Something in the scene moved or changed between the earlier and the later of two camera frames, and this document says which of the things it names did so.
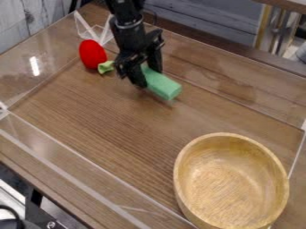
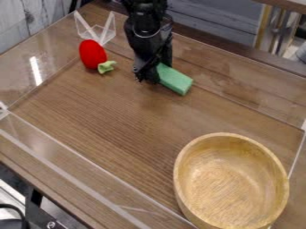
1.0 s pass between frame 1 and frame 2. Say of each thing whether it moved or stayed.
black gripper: moved
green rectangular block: moved
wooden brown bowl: stayed
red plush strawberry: stayed
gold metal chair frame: stayed
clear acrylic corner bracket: stayed
